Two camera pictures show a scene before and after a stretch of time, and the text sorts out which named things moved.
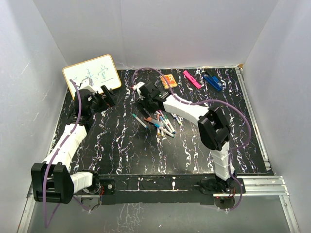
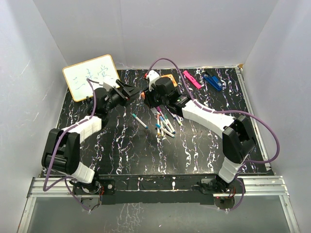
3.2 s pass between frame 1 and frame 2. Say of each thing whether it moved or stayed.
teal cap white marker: stayed
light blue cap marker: stayed
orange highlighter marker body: moved
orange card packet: stayed
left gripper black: moved
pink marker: stayed
